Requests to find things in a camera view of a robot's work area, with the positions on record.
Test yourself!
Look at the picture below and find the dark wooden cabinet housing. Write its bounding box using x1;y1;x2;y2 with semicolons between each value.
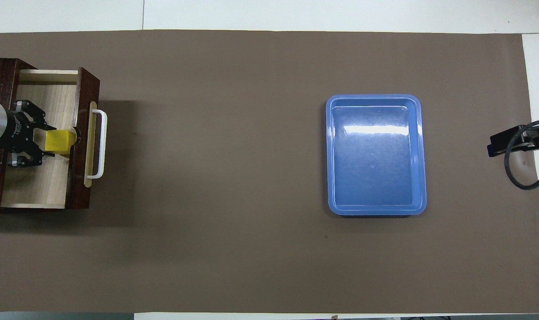
0;58;36;215

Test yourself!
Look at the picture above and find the beige handle backplate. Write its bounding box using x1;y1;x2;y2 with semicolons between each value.
83;101;97;188

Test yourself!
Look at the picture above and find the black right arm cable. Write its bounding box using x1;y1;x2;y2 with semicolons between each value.
504;115;539;191

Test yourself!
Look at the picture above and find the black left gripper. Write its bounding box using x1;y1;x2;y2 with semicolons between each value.
0;100;56;168

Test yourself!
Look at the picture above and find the brown paper table mat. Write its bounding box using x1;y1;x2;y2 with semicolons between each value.
0;29;539;314

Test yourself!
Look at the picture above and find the white drawer handle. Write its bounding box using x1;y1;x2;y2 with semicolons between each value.
86;109;108;180

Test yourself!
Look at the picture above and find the blue plastic tray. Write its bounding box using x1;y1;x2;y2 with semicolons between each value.
326;94;427;217

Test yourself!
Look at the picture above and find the yellow cube block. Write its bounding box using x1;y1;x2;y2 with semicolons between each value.
45;129;77;156

